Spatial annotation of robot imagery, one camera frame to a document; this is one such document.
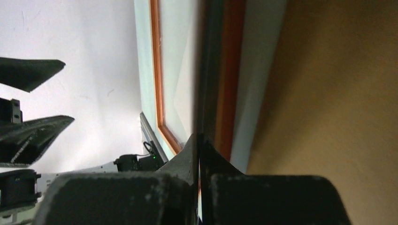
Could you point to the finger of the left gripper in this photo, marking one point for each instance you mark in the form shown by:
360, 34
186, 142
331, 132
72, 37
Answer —
27, 75
31, 139

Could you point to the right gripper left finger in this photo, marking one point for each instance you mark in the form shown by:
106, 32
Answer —
168, 196

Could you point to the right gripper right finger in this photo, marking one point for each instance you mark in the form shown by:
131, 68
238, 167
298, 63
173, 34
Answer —
230, 197

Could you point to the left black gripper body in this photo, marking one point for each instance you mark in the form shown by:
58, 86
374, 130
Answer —
18, 188

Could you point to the brown backing board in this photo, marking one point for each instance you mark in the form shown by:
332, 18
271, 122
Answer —
331, 103

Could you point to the wooden picture frame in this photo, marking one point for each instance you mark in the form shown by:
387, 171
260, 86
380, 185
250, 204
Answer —
226, 84

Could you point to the clear acrylic sheet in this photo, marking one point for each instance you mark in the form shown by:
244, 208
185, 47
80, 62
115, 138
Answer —
177, 26

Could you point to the sunset photo print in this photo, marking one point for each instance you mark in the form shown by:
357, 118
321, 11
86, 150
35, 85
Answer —
206, 99

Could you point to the left aluminium corner post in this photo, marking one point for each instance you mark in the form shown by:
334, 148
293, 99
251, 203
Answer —
150, 141

